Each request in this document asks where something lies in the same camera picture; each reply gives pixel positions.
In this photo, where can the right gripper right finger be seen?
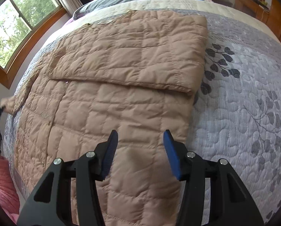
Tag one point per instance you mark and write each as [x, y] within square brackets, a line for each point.
[230, 200]

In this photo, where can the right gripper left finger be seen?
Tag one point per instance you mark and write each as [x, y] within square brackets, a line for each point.
[50, 201]

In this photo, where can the wooden wardrobe desk unit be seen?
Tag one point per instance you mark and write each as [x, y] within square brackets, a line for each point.
[272, 17]

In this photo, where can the beige quilted down coat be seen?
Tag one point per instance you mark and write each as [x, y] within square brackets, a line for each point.
[137, 74]

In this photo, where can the pink sleeved left forearm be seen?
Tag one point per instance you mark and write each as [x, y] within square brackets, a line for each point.
[9, 199]

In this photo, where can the grey floral quilted bedspread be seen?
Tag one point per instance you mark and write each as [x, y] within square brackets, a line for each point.
[236, 113]

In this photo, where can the wooden framed side window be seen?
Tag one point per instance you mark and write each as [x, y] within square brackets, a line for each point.
[22, 24]

